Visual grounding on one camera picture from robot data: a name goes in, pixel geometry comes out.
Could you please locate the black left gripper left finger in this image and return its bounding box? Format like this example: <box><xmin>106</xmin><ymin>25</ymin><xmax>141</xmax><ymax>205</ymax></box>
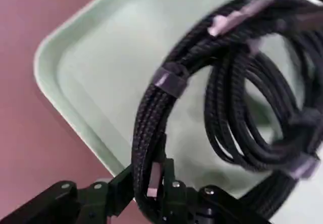
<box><xmin>0</xmin><ymin>163</ymin><xmax>134</xmax><ymax>224</ymax></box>

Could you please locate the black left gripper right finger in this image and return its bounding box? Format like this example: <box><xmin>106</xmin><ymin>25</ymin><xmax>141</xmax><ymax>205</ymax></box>
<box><xmin>151</xmin><ymin>159</ymin><xmax>275</xmax><ymax>224</ymax></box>

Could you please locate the large black cable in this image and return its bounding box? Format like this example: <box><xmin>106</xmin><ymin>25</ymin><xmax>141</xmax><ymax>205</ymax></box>
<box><xmin>131</xmin><ymin>0</ymin><xmax>323</xmax><ymax>209</ymax></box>

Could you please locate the small black cable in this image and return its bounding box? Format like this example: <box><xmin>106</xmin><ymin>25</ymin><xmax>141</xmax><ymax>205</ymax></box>
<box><xmin>204</xmin><ymin>32</ymin><xmax>323</xmax><ymax>174</ymax></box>

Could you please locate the pale green flat tray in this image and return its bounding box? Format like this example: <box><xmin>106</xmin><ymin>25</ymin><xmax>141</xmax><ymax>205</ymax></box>
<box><xmin>34</xmin><ymin>0</ymin><xmax>323</xmax><ymax>224</ymax></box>

